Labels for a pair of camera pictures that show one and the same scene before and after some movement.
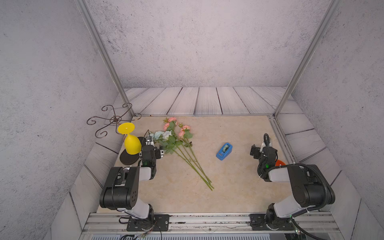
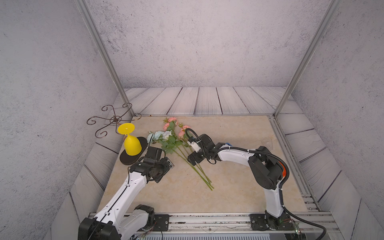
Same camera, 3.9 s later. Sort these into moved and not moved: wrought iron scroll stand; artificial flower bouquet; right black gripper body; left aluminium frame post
Moved: right black gripper body
Not moved: artificial flower bouquet; wrought iron scroll stand; left aluminium frame post
